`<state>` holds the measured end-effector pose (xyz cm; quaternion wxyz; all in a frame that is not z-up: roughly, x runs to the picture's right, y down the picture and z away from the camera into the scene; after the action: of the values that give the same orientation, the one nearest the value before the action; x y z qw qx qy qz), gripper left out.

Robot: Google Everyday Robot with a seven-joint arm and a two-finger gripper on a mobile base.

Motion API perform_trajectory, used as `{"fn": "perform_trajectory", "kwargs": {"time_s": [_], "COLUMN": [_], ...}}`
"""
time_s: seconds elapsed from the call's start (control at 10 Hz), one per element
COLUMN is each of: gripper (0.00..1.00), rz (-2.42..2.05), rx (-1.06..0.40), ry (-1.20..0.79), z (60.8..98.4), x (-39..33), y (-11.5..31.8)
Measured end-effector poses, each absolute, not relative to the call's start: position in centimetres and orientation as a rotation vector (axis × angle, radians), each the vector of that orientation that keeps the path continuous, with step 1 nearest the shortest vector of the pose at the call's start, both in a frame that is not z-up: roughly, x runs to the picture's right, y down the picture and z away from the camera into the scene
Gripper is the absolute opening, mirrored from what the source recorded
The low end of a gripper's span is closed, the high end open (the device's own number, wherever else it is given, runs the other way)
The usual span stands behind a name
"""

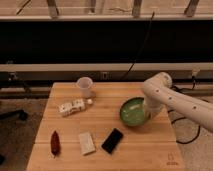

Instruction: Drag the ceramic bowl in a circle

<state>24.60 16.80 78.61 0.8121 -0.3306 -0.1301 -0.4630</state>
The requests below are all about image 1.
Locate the black smartphone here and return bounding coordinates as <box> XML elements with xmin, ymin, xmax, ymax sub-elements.
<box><xmin>101</xmin><ymin>128</ymin><xmax>123</xmax><ymax>154</ymax></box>

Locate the clear plastic cup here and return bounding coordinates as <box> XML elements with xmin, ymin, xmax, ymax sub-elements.
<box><xmin>76</xmin><ymin>77</ymin><xmax>93</xmax><ymax>98</ymax></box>

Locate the dark red oblong object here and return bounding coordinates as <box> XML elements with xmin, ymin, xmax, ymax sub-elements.
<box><xmin>51</xmin><ymin>131</ymin><xmax>60</xmax><ymax>156</ymax></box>

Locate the black hanging cable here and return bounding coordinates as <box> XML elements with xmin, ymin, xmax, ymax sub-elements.
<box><xmin>119</xmin><ymin>11</ymin><xmax>156</xmax><ymax>82</ymax></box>

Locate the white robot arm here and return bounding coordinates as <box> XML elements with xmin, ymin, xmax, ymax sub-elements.
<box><xmin>141</xmin><ymin>72</ymin><xmax>213</xmax><ymax>133</ymax></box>

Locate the black cable on floor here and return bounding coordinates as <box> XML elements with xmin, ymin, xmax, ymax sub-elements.
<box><xmin>167</xmin><ymin>85</ymin><xmax>202</xmax><ymax>145</ymax></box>

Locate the green ceramic bowl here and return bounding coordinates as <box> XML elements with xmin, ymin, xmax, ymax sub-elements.
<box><xmin>119</xmin><ymin>97</ymin><xmax>150</xmax><ymax>127</ymax></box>

